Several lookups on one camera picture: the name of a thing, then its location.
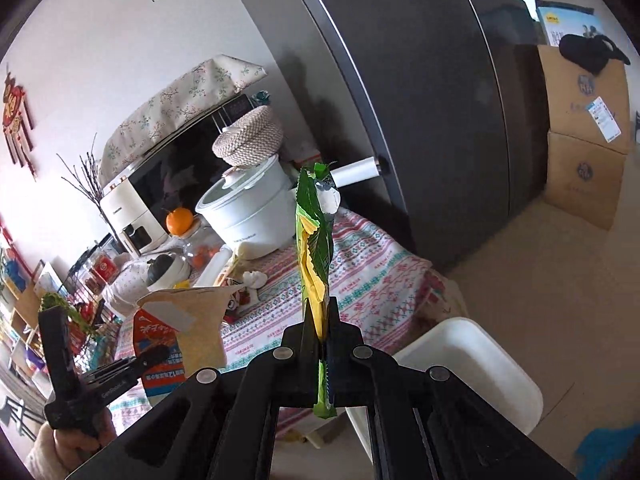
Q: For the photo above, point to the white paper towel roll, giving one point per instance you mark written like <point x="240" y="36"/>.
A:
<point x="352" y="172"/>

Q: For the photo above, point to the cherry print cloth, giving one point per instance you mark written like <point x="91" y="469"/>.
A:
<point x="125" y="285"/>

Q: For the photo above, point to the patterned tablecloth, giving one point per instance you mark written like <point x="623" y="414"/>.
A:
<point x="370" y="270"/>

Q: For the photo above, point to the blue cloth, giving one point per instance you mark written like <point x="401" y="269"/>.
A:
<point x="610" y="452"/>

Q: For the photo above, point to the black microwave oven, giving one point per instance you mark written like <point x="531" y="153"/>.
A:
<point x="185" y="160"/>

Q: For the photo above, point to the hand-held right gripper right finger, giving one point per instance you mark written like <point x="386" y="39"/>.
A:
<point x="331" y="332"/>

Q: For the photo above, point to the red wall ornament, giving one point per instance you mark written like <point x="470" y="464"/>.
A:
<point x="15" y="110"/>

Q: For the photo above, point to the white chair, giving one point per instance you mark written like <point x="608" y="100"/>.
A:
<point x="465" y="360"/>

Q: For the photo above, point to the wooden shelf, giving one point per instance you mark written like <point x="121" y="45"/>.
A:
<point x="22" y="320"/>

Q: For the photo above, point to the green leafy plant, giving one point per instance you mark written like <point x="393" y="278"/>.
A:
<point x="75" y="317"/>

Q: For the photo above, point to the printed brown paper bag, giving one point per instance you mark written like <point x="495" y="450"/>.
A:
<point x="200" y="330"/>

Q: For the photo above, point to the floral cloth cover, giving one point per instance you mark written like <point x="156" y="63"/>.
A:
<point x="175" y="95"/>

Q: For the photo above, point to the person's left hand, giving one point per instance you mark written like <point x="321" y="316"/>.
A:
<point x="77" y="447"/>

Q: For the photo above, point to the dried branches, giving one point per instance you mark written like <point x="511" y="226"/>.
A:
<point x="92" y="185"/>

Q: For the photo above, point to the green snack wrapper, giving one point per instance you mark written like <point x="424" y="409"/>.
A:
<point x="312" y="240"/>

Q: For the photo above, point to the black cloth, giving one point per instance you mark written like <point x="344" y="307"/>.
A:
<point x="587" y="52"/>

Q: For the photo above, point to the large orange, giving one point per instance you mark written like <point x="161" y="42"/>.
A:
<point x="180" y="221"/>

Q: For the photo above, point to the white bowl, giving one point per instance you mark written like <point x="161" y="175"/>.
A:
<point x="177" y="272"/>

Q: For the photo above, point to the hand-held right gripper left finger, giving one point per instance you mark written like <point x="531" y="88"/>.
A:
<point x="311" y="332"/>

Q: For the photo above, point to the small tangerine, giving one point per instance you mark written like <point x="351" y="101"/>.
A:
<point x="211" y="250"/>
<point x="199" y="259"/>

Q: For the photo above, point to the blue white book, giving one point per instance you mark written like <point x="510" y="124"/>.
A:
<point x="562" y="22"/>

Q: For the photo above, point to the red label jar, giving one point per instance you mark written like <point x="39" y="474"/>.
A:
<point x="106" y="271"/>

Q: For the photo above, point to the white paper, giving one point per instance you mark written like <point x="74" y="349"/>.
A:
<point x="255" y="280"/>

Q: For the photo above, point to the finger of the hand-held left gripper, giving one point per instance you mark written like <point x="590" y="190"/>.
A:
<point x="140" y="364"/>

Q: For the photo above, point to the white plastic bottle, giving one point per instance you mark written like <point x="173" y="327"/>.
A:
<point x="214" y="267"/>

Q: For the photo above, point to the woven lidded basket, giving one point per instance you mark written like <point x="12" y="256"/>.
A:
<point x="247" y="135"/>

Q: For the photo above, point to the labelled cardboard box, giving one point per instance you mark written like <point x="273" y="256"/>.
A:
<point x="580" y="105"/>

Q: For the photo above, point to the red white cartoon wrapper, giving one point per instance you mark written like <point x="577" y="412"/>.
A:
<point x="235" y="302"/>

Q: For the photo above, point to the white electric pot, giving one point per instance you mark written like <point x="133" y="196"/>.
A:
<point x="250" y="215"/>

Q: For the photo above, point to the dark grey refrigerator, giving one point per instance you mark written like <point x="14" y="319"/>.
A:
<point x="425" y="110"/>

